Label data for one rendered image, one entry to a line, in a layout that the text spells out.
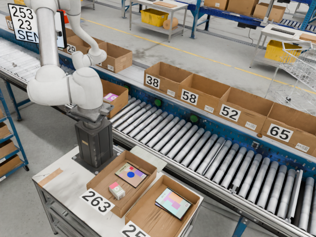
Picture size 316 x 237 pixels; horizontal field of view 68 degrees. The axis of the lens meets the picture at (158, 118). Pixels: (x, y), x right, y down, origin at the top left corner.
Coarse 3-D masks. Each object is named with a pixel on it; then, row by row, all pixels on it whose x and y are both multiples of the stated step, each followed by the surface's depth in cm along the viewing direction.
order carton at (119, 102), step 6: (102, 84) 237; (108, 84) 233; (114, 84) 229; (108, 90) 238; (114, 90) 234; (120, 90) 230; (126, 90) 222; (120, 96) 216; (126, 96) 226; (108, 102) 204; (114, 102) 209; (120, 102) 219; (126, 102) 231; (114, 108) 213; (120, 108) 224; (114, 114) 217
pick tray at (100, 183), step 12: (120, 156) 168; (132, 156) 170; (108, 168) 160; (144, 168) 168; (156, 168) 159; (96, 180) 153; (108, 180) 159; (120, 180) 160; (144, 180) 162; (108, 192) 152; (132, 192) 153; (120, 204) 146; (132, 204) 146; (120, 216) 139
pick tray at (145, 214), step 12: (168, 180) 156; (156, 192) 155; (180, 192) 154; (192, 192) 146; (144, 204) 148; (192, 204) 150; (132, 216) 140; (144, 216) 141; (156, 216) 142; (168, 216) 142; (144, 228) 135; (156, 228) 136; (168, 228) 137; (180, 228) 128
